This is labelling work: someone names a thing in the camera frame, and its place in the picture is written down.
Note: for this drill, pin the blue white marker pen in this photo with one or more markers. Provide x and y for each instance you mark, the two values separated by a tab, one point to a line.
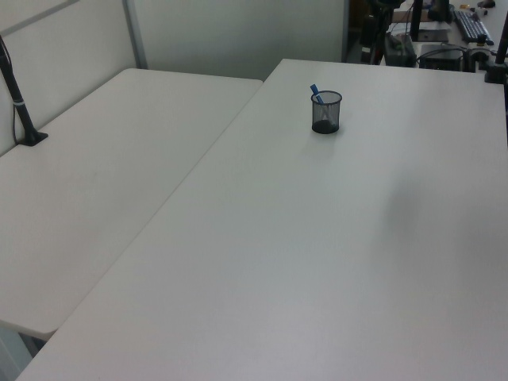
315	90

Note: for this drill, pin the black mesh pen cup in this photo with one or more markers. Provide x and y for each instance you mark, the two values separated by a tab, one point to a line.
326	115

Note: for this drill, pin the black tripod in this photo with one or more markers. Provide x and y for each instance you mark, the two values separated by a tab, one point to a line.
376	31

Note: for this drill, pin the green black equipment box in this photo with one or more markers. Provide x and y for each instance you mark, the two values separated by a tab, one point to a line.
399	51

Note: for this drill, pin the black monitor stand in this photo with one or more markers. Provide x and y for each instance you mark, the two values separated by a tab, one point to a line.
416	20

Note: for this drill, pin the black computer keyboard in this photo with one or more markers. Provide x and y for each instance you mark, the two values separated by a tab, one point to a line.
473	25

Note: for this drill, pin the grey partition frame post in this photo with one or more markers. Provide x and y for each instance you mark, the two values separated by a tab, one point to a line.
135	33

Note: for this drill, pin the black camera stand pole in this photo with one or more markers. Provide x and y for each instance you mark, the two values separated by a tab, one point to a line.
16	99

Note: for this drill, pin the black clamped pole mount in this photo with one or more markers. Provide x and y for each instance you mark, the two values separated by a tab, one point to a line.
499	59

